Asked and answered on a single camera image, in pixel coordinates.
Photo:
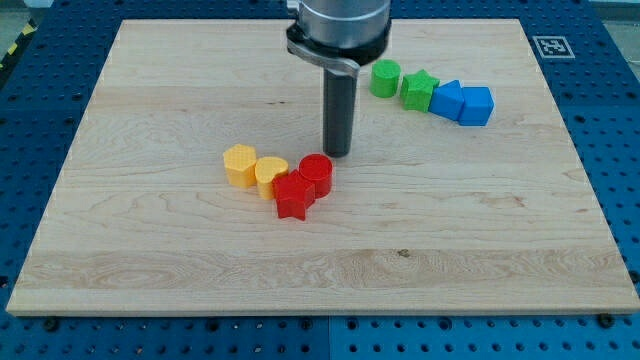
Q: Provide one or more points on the yellow hexagon block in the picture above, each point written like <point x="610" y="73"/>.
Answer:
<point x="239" y="163"/>

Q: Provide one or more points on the blue triangle block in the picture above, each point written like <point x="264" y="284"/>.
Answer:
<point x="448" y="100"/>

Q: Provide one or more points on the blue pentagon block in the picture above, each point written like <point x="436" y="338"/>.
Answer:
<point x="478" y="106"/>

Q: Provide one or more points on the yellow heart block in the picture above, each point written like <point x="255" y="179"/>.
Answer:
<point x="267" y="169"/>

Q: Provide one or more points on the light wooden board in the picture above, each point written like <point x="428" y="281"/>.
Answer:
<point x="425" y="217"/>

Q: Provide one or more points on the white fiducial marker tag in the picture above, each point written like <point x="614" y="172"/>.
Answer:
<point x="553" y="47"/>

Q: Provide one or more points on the green star block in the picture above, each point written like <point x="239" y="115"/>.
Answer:
<point x="417" y="90"/>

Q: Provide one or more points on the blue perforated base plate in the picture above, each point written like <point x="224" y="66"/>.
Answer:
<point x="48" y="90"/>

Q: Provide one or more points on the red star block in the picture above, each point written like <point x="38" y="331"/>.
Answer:
<point x="294" y="194"/>

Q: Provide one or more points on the red cylinder block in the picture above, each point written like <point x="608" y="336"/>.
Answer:
<point x="318" y="169"/>

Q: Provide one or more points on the green cylinder block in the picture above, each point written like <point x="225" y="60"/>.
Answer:
<point x="384" y="78"/>

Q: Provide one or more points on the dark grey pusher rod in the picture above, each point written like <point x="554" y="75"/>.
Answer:
<point x="339" y="95"/>

